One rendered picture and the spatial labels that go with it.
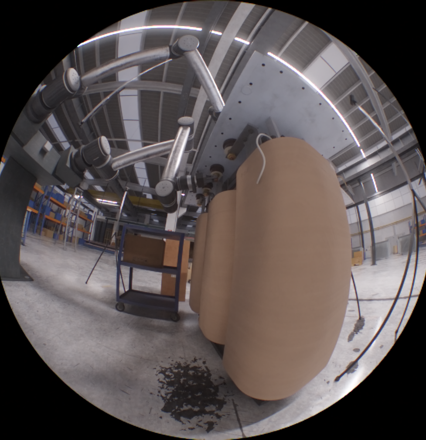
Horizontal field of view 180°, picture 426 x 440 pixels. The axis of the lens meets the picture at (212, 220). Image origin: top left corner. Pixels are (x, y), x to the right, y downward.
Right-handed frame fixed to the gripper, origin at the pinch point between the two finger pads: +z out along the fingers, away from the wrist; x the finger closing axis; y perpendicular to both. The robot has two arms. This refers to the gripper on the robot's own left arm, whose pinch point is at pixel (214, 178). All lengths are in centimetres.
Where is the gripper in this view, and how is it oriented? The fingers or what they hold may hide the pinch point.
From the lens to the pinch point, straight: 101.0
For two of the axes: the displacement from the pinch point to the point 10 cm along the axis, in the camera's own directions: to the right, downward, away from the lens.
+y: -1.3, -9.5, 2.8
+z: 9.9, -1.3, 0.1
